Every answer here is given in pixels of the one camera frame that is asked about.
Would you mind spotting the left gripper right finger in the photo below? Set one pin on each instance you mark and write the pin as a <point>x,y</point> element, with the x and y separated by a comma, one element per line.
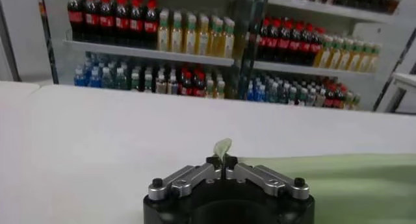
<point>266,180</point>

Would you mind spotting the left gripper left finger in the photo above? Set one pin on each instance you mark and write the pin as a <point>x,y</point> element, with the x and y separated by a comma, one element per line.
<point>188,180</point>

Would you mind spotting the light green t-shirt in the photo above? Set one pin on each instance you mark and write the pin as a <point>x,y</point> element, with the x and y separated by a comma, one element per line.
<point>357,186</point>

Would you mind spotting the small blue water bottle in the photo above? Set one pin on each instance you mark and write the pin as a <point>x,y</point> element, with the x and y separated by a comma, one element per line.
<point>79,78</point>
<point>251,93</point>
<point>260,94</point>
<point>95,80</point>

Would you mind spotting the small bottle white green label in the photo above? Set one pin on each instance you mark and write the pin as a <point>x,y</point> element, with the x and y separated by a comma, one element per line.
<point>292,97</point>
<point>148,84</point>
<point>301,98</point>
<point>135,83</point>

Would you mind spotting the small dark tea bottle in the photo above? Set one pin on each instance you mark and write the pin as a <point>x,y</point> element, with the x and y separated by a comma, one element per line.
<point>172,87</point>
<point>161,85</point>
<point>320,99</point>
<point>311,98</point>

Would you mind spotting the small red cap cola bottle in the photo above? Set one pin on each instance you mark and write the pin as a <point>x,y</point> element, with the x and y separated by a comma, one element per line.
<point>186,86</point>
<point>330,98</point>
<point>340,99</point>
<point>199,87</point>

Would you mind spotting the white side table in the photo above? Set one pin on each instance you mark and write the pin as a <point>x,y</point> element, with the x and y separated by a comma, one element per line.
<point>404,79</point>

